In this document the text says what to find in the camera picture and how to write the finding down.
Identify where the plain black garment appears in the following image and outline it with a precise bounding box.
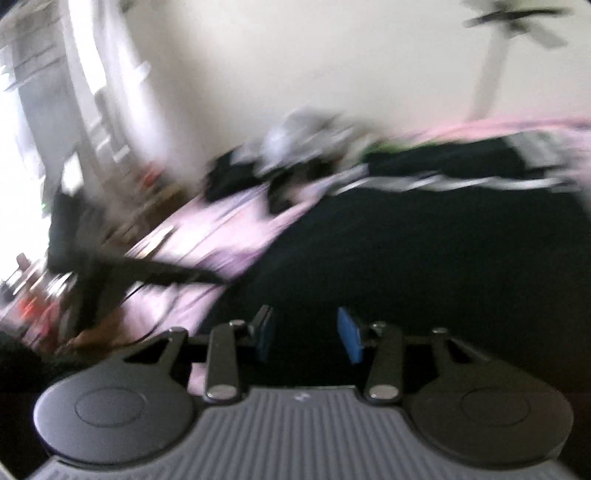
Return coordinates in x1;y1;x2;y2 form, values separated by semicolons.
204;151;305;214

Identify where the green and white garment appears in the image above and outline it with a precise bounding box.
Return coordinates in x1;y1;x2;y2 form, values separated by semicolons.
367;142;409;157

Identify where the pink floral bed sheet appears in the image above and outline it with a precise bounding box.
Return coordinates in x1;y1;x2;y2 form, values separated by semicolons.
55;115;591;398

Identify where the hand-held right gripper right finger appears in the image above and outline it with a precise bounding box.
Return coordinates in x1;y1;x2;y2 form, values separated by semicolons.
337;306;491;401

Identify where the black tape cross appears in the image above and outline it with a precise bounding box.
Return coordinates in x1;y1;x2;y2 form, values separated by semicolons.
463;0;574;48

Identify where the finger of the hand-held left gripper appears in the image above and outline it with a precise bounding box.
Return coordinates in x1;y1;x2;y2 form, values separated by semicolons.
131;259;223;288

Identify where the black garment with white stripes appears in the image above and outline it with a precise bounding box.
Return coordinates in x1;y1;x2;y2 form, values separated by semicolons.
196;136;591;398

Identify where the grey wall cable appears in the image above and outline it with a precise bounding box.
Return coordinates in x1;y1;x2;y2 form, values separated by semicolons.
467;32;509;121

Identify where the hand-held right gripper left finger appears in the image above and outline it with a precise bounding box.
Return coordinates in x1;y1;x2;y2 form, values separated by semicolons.
124;305;276;401

